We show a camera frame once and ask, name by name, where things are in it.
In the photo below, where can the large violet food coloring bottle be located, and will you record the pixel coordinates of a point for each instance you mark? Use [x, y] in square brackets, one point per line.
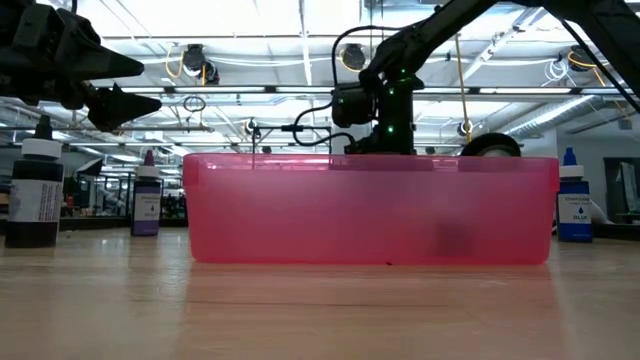
[146, 205]

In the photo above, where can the large black food coloring bottle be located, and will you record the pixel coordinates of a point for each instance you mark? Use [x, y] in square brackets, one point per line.
[35, 200]

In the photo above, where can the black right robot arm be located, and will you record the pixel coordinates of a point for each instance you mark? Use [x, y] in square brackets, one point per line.
[425, 35]

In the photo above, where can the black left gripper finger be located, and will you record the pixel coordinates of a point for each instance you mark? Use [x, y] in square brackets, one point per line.
[100, 60]
[115, 107]

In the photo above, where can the large blue food coloring bottle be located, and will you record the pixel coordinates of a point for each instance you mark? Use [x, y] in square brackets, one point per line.
[574, 207]

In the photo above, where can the red translucent plastic bin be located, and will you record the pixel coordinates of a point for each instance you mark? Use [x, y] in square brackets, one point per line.
[300, 215]

